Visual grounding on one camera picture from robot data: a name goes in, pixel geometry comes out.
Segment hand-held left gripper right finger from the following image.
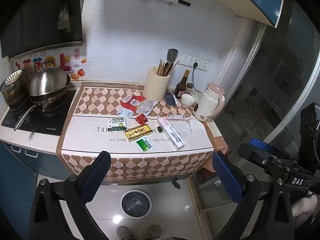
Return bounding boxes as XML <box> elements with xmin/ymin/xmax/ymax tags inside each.
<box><xmin>212</xmin><ymin>151</ymin><xmax>293</xmax><ymax>240</ymax></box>

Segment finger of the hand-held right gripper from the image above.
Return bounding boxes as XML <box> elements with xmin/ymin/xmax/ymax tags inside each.
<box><xmin>300</xmin><ymin>102</ymin><xmax>320</xmax><ymax>141</ymax></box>
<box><xmin>237</xmin><ymin>138</ymin><xmax>288</xmax><ymax>173</ymax></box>

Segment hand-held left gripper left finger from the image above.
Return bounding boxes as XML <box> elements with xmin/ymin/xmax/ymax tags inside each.
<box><xmin>28</xmin><ymin>151</ymin><xmax>112</xmax><ymax>240</ymax></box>

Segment white round trash bin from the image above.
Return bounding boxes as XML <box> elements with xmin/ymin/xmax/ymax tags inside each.
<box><xmin>120</xmin><ymin>190</ymin><xmax>152</xmax><ymax>218</ymax></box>

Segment small white sachet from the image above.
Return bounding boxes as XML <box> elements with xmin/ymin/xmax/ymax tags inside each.
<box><xmin>117</xmin><ymin>109</ymin><xmax>135</xmax><ymax>119</ymax></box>

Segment red snack packet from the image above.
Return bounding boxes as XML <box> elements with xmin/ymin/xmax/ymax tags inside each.
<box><xmin>120</xmin><ymin>94</ymin><xmax>147</xmax><ymax>112</ymax></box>

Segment person's right forearm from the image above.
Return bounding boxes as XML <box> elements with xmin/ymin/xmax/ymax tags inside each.
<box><xmin>291</xmin><ymin>194</ymin><xmax>318</xmax><ymax>218</ymax></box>

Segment checkered tablecloth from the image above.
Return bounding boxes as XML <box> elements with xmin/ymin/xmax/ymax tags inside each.
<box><xmin>57</xmin><ymin>86</ymin><xmax>229</xmax><ymax>182</ymax></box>

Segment wooden door threshold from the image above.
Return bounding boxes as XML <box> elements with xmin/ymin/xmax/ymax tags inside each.
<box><xmin>186</xmin><ymin>175</ymin><xmax>213</xmax><ymax>240</ymax></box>

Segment green and white box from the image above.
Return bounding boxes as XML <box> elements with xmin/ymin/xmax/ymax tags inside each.
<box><xmin>107</xmin><ymin>118</ymin><xmax>127</xmax><ymax>132</ymax></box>

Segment glass sliding door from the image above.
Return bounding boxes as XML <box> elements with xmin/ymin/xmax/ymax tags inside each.
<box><xmin>192</xmin><ymin>0</ymin><xmax>320</xmax><ymax>240</ymax></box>

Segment green sachet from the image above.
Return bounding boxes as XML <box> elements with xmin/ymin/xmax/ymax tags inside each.
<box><xmin>136</xmin><ymin>139</ymin><xmax>156</xmax><ymax>152</ymax></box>

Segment yellow box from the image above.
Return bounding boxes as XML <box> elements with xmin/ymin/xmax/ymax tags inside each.
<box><xmin>124</xmin><ymin>124</ymin><xmax>153</xmax><ymax>142</ymax></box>

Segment crumpled white tissue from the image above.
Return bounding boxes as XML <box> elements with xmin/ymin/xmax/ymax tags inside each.
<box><xmin>175</xmin><ymin>118</ymin><xmax>205</xmax><ymax>140</ymax></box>

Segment grey fuzzy slipper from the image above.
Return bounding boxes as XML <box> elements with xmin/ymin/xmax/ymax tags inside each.
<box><xmin>146</xmin><ymin>224</ymin><xmax>163</xmax><ymax>240</ymax></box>
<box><xmin>116</xmin><ymin>226</ymin><xmax>134</xmax><ymax>240</ymax></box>

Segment pink and white kettle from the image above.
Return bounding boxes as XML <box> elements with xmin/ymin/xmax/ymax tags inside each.
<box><xmin>192</xmin><ymin>82</ymin><xmax>225</xmax><ymax>123</ymax></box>

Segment black induction cooktop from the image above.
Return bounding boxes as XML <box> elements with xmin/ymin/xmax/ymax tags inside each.
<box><xmin>1</xmin><ymin>89</ymin><xmax>77</xmax><ymax>137</ymax></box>

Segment long white box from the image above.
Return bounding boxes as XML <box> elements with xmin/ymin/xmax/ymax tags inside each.
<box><xmin>157</xmin><ymin>117</ymin><xmax>187</xmax><ymax>151</ymax></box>

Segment blue base cabinet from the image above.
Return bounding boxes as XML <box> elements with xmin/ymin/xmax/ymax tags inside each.
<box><xmin>0</xmin><ymin>140</ymin><xmax>83</xmax><ymax>230</ymax></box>

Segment white bowl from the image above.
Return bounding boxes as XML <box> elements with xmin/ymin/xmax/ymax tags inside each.
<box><xmin>181</xmin><ymin>94</ymin><xmax>196</xmax><ymax>108</ymax></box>

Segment dark blue phone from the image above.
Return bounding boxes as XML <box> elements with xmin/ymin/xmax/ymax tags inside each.
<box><xmin>164</xmin><ymin>92</ymin><xmax>178</xmax><ymax>107</ymax></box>

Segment dark glass bottle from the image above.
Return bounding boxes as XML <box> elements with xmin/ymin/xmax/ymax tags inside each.
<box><xmin>174</xmin><ymin>69</ymin><xmax>191</xmax><ymax>99</ymax></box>

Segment cream utensil holder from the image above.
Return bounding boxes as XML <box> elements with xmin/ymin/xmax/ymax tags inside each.
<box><xmin>142</xmin><ymin>66</ymin><xmax>171</xmax><ymax>102</ymax></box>

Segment steel wok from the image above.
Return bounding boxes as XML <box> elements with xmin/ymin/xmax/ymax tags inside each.
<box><xmin>29</xmin><ymin>66</ymin><xmax>71</xmax><ymax>97</ymax></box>

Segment metal pot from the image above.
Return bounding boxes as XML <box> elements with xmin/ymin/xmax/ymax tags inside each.
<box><xmin>0</xmin><ymin>80</ymin><xmax>31</xmax><ymax>109</ymax></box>

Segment bundle of wooden chopsticks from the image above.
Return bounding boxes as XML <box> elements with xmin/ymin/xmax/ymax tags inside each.
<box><xmin>156</xmin><ymin>59</ymin><xmax>180</xmax><ymax>77</ymax></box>

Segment patterned bowl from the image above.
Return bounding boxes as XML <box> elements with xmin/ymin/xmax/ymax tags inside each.
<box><xmin>4</xmin><ymin>70</ymin><xmax>24</xmax><ymax>85</ymax></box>

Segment metal spatula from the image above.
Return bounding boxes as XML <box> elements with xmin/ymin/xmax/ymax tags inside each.
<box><xmin>164</xmin><ymin>48</ymin><xmax>179</xmax><ymax>77</ymax></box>

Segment black range hood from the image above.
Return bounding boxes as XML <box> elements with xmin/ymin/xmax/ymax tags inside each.
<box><xmin>0</xmin><ymin>0</ymin><xmax>84</xmax><ymax>59</ymax></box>

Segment frying pan with steel handle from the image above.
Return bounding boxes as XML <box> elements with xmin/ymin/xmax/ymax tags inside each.
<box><xmin>14</xmin><ymin>84</ymin><xmax>72</xmax><ymax>132</ymax></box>

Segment black plug with cable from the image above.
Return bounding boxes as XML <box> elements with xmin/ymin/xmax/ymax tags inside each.
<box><xmin>191</xmin><ymin>62</ymin><xmax>203</xmax><ymax>94</ymax></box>

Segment colourful wall stickers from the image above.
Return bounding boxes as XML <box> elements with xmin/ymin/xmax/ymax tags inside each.
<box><xmin>14</xmin><ymin>49</ymin><xmax>88</xmax><ymax>81</ymax></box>

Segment blue wall cabinet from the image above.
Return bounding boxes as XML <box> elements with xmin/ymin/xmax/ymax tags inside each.
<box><xmin>224</xmin><ymin>0</ymin><xmax>285</xmax><ymax>28</ymax></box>

